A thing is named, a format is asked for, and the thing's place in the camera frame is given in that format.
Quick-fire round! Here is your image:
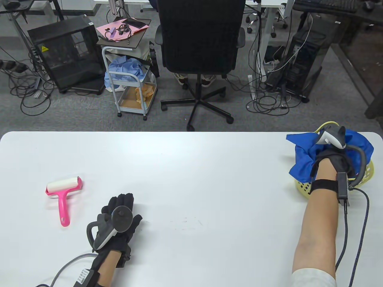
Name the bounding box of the person's right hand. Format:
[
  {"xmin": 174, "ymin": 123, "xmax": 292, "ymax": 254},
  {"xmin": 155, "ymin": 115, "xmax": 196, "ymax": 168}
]
[{"xmin": 310, "ymin": 145, "xmax": 356, "ymax": 180}]

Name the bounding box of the person's left hand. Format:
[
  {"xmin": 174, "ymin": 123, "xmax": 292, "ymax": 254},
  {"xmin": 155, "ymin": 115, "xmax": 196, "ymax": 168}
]
[{"xmin": 91, "ymin": 193, "xmax": 143, "ymax": 272}]

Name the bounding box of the blue t-shirt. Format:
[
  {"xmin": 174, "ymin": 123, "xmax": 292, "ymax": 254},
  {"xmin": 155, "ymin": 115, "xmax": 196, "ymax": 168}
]
[{"xmin": 286, "ymin": 129, "xmax": 374, "ymax": 183}]

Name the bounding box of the pink lint roller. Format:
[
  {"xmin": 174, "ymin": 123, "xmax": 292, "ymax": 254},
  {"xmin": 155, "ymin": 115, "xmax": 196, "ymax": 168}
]
[{"xmin": 45, "ymin": 176, "xmax": 82, "ymax": 227}]

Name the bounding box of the person's right forearm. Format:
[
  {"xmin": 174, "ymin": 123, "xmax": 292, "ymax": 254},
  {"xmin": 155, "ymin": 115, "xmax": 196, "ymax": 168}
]
[{"xmin": 292, "ymin": 160, "xmax": 340, "ymax": 277}]

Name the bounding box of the black and white controller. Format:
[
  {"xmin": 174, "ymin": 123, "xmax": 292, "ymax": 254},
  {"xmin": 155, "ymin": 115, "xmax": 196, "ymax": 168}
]
[
  {"xmin": 87, "ymin": 206, "xmax": 134, "ymax": 251},
  {"xmin": 317, "ymin": 125, "xmax": 347, "ymax": 149}
]

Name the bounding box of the black sensor box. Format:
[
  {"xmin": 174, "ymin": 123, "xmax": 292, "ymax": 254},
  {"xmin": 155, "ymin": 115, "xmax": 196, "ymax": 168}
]
[
  {"xmin": 337, "ymin": 172, "xmax": 350, "ymax": 207},
  {"xmin": 73, "ymin": 268, "xmax": 100, "ymax": 287}
]

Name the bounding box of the yellow perforated plastic basket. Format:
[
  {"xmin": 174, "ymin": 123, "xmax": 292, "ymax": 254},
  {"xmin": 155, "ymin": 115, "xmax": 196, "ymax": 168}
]
[{"xmin": 294, "ymin": 121, "xmax": 375, "ymax": 200}]

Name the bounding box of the white rolling cart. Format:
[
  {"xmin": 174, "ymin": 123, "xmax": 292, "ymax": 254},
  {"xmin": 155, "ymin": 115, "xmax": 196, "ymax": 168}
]
[{"xmin": 102, "ymin": 45, "xmax": 157, "ymax": 121}]

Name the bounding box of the black computer tower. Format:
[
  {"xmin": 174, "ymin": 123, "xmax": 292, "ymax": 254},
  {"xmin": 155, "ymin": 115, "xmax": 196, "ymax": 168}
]
[{"xmin": 266, "ymin": 13, "xmax": 340, "ymax": 103}]

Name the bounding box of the orange cloth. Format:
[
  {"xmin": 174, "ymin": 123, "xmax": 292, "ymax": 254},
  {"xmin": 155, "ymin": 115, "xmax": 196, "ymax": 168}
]
[{"xmin": 135, "ymin": 84, "xmax": 156, "ymax": 105}]

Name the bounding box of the person's white right sleeve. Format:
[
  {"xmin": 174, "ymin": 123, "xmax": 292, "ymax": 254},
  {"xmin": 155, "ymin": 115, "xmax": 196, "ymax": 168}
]
[{"xmin": 291, "ymin": 268, "xmax": 337, "ymax": 287}]

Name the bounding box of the light blue cloth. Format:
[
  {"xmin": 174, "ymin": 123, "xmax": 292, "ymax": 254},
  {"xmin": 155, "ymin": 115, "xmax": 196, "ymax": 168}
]
[{"xmin": 104, "ymin": 57, "xmax": 150, "ymax": 92}]

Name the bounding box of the white desk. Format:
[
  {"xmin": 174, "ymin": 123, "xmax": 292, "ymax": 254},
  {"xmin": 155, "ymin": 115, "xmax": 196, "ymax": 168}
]
[{"xmin": 93, "ymin": 0, "xmax": 286, "ymax": 100}]

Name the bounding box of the black glass computer case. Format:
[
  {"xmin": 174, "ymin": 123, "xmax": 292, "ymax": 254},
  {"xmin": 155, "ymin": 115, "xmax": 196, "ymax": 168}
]
[{"xmin": 27, "ymin": 15, "xmax": 106, "ymax": 94}]

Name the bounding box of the black desk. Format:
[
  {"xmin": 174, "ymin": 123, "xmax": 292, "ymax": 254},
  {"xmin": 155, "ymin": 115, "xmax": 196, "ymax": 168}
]
[{"xmin": 292, "ymin": 0, "xmax": 383, "ymax": 119}]

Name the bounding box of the black keyboard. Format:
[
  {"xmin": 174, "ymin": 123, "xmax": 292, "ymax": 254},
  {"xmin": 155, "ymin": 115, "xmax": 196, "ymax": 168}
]
[{"xmin": 295, "ymin": 0, "xmax": 358, "ymax": 13}]

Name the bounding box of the black square board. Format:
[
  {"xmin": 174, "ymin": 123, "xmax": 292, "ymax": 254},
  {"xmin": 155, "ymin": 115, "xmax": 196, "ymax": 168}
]
[{"xmin": 96, "ymin": 18, "xmax": 151, "ymax": 50}]

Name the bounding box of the pink paper sheet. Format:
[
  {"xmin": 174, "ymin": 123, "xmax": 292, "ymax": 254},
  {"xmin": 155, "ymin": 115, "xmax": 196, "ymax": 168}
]
[{"xmin": 95, "ymin": 17, "xmax": 150, "ymax": 41}]

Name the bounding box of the black power strip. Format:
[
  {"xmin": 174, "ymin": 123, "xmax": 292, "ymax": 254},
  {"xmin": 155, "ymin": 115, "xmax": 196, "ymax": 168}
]
[{"xmin": 0, "ymin": 60, "xmax": 27, "ymax": 73}]

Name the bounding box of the black office chair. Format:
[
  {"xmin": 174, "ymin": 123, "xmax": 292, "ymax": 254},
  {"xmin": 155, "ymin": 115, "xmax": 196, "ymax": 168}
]
[{"xmin": 156, "ymin": 0, "xmax": 246, "ymax": 132}]

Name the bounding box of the black wrist strap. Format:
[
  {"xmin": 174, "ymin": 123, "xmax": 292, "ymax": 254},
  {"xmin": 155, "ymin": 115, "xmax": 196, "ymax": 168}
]
[{"xmin": 311, "ymin": 179, "xmax": 338, "ymax": 194}]

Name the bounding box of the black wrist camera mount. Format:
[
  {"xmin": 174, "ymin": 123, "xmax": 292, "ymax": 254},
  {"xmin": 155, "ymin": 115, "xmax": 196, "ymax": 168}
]
[{"xmin": 116, "ymin": 244, "xmax": 132, "ymax": 268}]

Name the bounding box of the grey cable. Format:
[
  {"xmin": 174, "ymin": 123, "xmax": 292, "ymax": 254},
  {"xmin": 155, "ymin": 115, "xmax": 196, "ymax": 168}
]
[{"xmin": 36, "ymin": 254, "xmax": 98, "ymax": 287}]

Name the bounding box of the tangle of black floor cables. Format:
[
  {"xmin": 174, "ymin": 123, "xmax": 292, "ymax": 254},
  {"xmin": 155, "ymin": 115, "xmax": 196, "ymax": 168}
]
[
  {"xmin": 246, "ymin": 12, "xmax": 303, "ymax": 115},
  {"xmin": 0, "ymin": 45, "xmax": 56, "ymax": 116}
]

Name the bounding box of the black cable bundle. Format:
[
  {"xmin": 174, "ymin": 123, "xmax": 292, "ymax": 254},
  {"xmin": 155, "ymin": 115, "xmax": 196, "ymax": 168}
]
[{"xmin": 115, "ymin": 23, "xmax": 133, "ymax": 40}]

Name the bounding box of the aluminium frame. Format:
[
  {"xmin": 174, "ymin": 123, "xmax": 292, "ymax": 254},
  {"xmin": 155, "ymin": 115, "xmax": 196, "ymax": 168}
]
[{"xmin": 108, "ymin": 0, "xmax": 127, "ymax": 18}]

